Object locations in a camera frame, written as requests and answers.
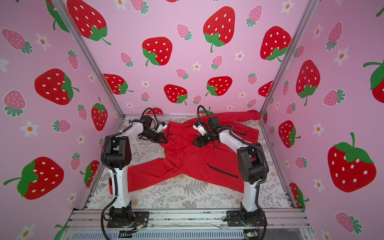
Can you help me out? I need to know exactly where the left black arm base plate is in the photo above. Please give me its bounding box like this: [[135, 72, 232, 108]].
[[107, 211, 150, 228]]

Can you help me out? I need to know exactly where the right aluminium corner post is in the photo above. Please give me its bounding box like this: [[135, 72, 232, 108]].
[[259, 0, 322, 115]]

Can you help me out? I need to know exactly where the left aluminium corner post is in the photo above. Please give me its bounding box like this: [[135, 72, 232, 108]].
[[52, 0, 125, 119]]

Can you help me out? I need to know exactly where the aluminium corner post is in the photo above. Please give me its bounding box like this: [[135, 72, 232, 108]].
[[52, 0, 125, 119], [259, 0, 322, 115]]

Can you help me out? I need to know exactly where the floral patterned table mat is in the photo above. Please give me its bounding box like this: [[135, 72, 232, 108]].
[[86, 115, 292, 210]]

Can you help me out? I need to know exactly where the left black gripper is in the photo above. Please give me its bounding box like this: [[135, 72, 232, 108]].
[[141, 130, 169, 144]]

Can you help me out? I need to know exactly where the aluminium front rail frame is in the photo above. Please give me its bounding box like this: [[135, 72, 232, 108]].
[[58, 209, 316, 240]]

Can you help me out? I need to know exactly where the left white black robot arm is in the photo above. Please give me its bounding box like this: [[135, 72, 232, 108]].
[[101, 108, 168, 240]]

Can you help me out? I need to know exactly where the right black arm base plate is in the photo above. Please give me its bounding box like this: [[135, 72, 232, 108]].
[[223, 210, 268, 227]]

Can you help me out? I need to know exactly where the red zip-up jacket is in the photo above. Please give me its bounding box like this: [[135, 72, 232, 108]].
[[121, 118, 245, 193]]

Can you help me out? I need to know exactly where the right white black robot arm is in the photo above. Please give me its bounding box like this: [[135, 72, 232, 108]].
[[193, 105, 269, 240]]

